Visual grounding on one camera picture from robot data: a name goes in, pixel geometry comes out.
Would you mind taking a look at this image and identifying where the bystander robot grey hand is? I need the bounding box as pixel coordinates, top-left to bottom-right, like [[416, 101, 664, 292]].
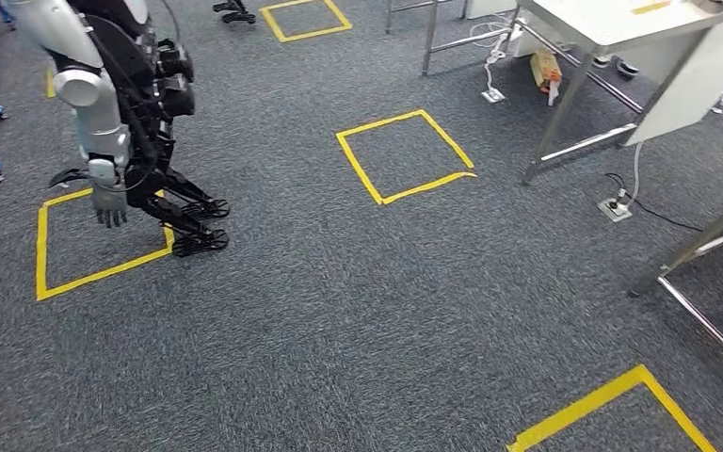
[[89, 184, 130, 230]]

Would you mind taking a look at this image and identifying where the black silver humanoid robot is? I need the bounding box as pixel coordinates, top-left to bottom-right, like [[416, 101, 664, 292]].
[[8, 0, 233, 259]]

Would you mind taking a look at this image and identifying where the black robot foot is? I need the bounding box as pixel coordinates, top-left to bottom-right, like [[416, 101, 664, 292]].
[[213, 0, 257, 24]]

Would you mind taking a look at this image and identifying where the orange and tan packet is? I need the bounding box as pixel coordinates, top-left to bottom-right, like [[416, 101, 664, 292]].
[[529, 49, 564, 107]]

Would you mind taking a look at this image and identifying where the yellow floor tape square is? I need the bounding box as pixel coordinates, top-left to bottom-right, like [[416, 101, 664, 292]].
[[506, 364, 718, 452]]

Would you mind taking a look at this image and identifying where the person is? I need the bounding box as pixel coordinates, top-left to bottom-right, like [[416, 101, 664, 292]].
[[590, 55, 641, 81]]

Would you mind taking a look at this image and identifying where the white power cable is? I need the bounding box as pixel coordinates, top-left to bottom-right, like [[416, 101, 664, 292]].
[[468, 22, 525, 95]]

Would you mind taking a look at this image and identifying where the white headset cable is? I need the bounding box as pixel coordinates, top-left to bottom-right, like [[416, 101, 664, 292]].
[[619, 141, 645, 210]]

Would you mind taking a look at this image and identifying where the black floor cable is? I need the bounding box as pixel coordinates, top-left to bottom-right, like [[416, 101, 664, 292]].
[[604, 172, 706, 234]]

